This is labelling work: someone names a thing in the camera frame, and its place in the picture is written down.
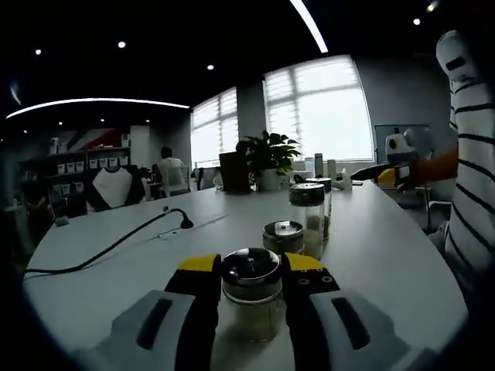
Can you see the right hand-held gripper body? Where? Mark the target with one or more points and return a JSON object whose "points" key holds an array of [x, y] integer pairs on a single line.
{"points": [[402, 148]]}

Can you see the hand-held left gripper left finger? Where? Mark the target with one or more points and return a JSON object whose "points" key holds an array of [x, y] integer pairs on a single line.
{"points": [[193, 332]]}

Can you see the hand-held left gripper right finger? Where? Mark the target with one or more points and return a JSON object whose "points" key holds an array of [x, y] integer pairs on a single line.
{"points": [[305, 332]]}

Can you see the large seasoning bottle white powder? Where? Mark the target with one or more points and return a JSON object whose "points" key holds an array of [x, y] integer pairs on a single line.
{"points": [[307, 195]]}

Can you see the large seasoning bottle brown grains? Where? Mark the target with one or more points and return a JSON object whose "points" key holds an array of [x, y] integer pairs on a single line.
{"points": [[327, 228]]}

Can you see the small glass seasoning bottle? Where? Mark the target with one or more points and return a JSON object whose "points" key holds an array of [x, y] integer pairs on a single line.
{"points": [[283, 235], [251, 270]]}

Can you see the person's right hand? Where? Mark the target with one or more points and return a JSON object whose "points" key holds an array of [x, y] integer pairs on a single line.
{"points": [[419, 174]]}

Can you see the grey board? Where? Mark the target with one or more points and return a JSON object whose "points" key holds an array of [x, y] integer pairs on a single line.
{"points": [[379, 143]]}

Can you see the white controller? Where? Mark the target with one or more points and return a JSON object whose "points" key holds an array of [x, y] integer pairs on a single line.
{"points": [[342, 185]]}

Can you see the large window with blinds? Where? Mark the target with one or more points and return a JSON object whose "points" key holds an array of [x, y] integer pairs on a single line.
{"points": [[328, 123]]}

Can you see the person in striped shirt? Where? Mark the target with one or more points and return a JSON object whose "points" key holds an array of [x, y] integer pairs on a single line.
{"points": [[472, 174]]}

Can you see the patterned paper cup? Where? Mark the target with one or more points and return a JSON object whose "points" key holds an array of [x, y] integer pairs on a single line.
{"points": [[285, 181]]}

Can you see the green potted plant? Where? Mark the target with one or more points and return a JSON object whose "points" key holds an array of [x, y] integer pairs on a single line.
{"points": [[270, 150]]}

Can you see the white worn device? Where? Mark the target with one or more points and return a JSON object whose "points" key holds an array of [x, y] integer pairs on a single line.
{"points": [[454, 50]]}

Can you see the brown paper bag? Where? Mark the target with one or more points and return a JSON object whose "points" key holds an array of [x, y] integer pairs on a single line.
{"points": [[234, 174]]}

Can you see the white office chair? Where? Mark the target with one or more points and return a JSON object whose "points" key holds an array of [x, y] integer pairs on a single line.
{"points": [[178, 181]]}

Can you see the long ceiling light strip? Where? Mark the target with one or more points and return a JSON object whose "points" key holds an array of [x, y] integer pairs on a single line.
{"points": [[96, 100], [309, 25]]}

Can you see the narrow window with blinds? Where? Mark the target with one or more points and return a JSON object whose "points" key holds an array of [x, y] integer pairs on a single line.
{"points": [[212, 131]]}

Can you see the black and white shirt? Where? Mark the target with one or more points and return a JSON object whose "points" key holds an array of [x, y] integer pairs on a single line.
{"points": [[112, 185]]}

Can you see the small grey object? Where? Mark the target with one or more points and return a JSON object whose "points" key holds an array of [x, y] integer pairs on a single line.
{"points": [[62, 221]]}

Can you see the row of white storage boxes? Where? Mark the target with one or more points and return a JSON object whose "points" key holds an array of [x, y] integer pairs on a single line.
{"points": [[96, 163]]}

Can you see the grey wall shelf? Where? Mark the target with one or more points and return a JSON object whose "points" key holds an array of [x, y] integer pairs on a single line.
{"points": [[87, 158]]}

